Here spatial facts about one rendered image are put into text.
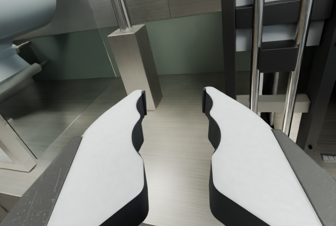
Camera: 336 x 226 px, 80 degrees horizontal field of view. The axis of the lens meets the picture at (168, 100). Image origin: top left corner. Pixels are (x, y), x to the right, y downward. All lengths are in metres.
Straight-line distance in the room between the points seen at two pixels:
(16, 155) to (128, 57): 0.40
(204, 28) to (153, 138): 0.45
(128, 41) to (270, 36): 0.38
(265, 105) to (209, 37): 0.47
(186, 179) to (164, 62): 0.55
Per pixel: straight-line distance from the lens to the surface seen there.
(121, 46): 0.62
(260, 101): 0.41
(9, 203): 0.90
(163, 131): 0.61
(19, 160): 0.69
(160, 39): 0.87
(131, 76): 0.66
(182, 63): 0.88
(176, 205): 0.46
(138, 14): 0.87
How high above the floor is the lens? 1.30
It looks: 32 degrees down
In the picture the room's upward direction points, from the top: 13 degrees counter-clockwise
